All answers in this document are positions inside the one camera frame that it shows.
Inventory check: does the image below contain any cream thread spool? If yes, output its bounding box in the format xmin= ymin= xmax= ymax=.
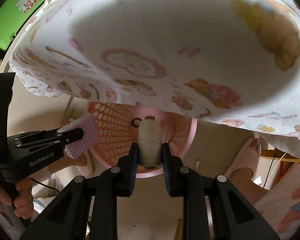
xmin=138 ymin=115 xmax=162 ymax=170

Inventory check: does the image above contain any pink plastic trash basket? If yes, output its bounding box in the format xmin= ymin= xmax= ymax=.
xmin=87 ymin=102 xmax=197 ymax=168

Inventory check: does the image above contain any left hand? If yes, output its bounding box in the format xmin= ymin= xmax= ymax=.
xmin=0 ymin=177 xmax=34 ymax=219

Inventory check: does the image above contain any bare foot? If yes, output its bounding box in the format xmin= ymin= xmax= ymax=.
xmin=224 ymin=138 xmax=268 ymax=204

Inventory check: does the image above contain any green plastic storage box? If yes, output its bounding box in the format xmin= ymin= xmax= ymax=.
xmin=0 ymin=0 xmax=50 ymax=51

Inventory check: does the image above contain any baby bear patterned tablecloth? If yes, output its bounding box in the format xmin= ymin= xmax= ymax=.
xmin=9 ymin=0 xmax=300 ymax=159

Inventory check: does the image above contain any black cable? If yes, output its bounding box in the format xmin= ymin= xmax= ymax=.
xmin=263 ymin=152 xmax=288 ymax=189

